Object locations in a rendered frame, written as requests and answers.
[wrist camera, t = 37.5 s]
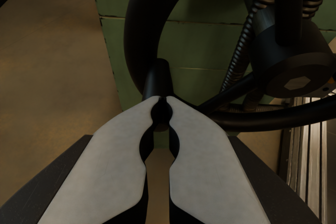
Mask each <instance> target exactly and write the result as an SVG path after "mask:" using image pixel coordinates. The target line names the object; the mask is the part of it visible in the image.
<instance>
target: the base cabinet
mask: <svg viewBox="0 0 336 224"><path fill-rule="evenodd" d="M99 21H100V25H101V29H102V33H103V37H104V41H105V45H106V48H107V52H108V56H109V60H110V64H111V68H112V72H113V76H114V80H115V84H116V88H117V92H118V96H119V100H120V104H121V108H122V112H124V111H126V110H128V109H130V108H132V107H133V106H135V105H137V104H139V103H141V102H142V97H143V96H142V95H141V93H140V92H139V91H138V89H137V87H136V86H135V84H134V82H133V80H132V78H131V76H130V73H129V70H128V67H127V64H126V59H125V53H124V26H125V17H113V16H99ZM243 26H244V25H240V24H224V23H209V22H193V21H177V20H166V22H165V25H164V27H163V30H162V33H161V36H160V39H159V43H158V49H157V58H161V59H165V60H167V61H168V63H169V70H170V74H171V79H172V85H173V93H174V94H176V95H177V96H178V97H180V98H181V99H183V100H185V101H186V102H188V103H191V104H193V105H195V106H199V105H201V104H202V103H204V102H206V101H207V100H209V99H211V98H212V97H214V96H216V95H217V94H219V91H220V89H221V86H222V83H223V81H224V78H225V75H226V72H227V69H228V67H229V64H230V62H231V59H232V56H233V53H234V51H235V48H236V45H237V43H238V40H239V37H240V35H241V31H242V30H243ZM320 32H321V34H322V35H323V37H324V39H325V40H326V42H327V44H329V43H330V42H331V41H332V40H333V39H334V38H335V37H336V30H320ZM274 98H275V97H272V96H269V95H266V94H264V96H263V97H262V99H261V101H260V102H259V104H269V103H270V102H271V101H272V100H273V99H274ZM153 141H154V149H169V128H168V129H167V130H166V131H162V132H153Z"/></svg>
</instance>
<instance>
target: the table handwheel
mask: <svg viewBox="0 0 336 224"><path fill-rule="evenodd" d="M178 1H179V0H129V2H128V6H127V11H126V15H125V22H124V33H123V48H124V56H125V61H126V65H127V68H128V71H129V74H130V76H131V79H132V81H133V83H134V85H135V86H136V88H137V89H138V91H139V92H140V93H141V95H143V92H144V87H145V81H146V77H147V74H148V70H149V65H150V62H151V61H152V60H153V59H157V55H158V46H159V41H160V37H161V34H162V31H163V28H164V25H165V23H166V21H167V19H168V17H169V15H170V13H171V12H172V10H173V8H174V7H175V5H176V4H177V2H178ZM252 1H253V0H244V3H245V6H246V9H247V12H249V11H250V10H251V9H250V6H251V5H252V4H253V2H252ZM251 22H252V27H253V30H254V33H255V36H256V38H255V39H254V40H253V41H252V43H251V44H250V46H249V49H248V57H249V60H250V64H251V67H252V72H250V73H249V74H247V75H246V76H244V77H243V78H241V79H240V80H238V81H237V82H235V83H234V84H232V85H231V86H229V87H228V88H226V89H225V90H223V91H222V92H220V93H219V94H217V95H215V96H214V97H212V98H210V99H209V100H207V101H205V102H204V103H202V104H200V105H198V106H196V105H193V104H191V103H189V102H187V101H185V100H183V99H182V98H180V97H179V96H177V95H176V94H175V93H174V97H175V98H177V99H178V100H180V101H182V102H183V103H185V104H187V105H188V106H190V107H192V108H193V109H195V110H197V111H199V112H200V113H202V114H204V115H205V116H207V117H208V118H210V119H211V120H212V121H214V122H215V123H216V124H217V125H219V126H220V127H221V128H222V129H223V130H224V131H225V132H236V133H250V132H266V131H276V130H284V129H290V128H296V127H302V126H307V125H312V124H316V123H320V122H324V121H328V120H332V119H336V94H333V95H331V96H328V97H325V98H322V99H319V100H316V101H312V102H309V103H305V104H301V105H297V106H293V107H289V108H284V109H278V110H271V111H263V112H249V113H234V112H222V111H216V110H218V109H220V108H221V107H223V106H225V105H226V104H228V103H230V102H232V101H234V100H236V99H238V98H240V97H242V96H244V95H246V94H248V93H250V92H252V91H254V90H256V89H258V90H259V91H260V92H261V93H263V94H265V95H268V96H271V97H274V98H278V99H288V98H295V97H299V96H303V95H306V94H309V93H311V92H313V91H315V90H317V89H319V88H321V87H322V86H323V85H325V84H326V83H327V82H328V81H329V80H330V78H331V77H332V76H333V74H334V73H336V53H333V52H332V50H331V49H330V47H329V45H328V43H327V42H326V40H325V38H324V37H323V35H322V33H321V32H320V30H319V28H318V26H317V25H316V24H315V23H314V22H312V21H311V20H307V19H303V0H274V4H271V5H267V6H266V7H265V8H264V9H258V11H257V13H256V14H254V13H253V18H252V20H251Z"/></svg>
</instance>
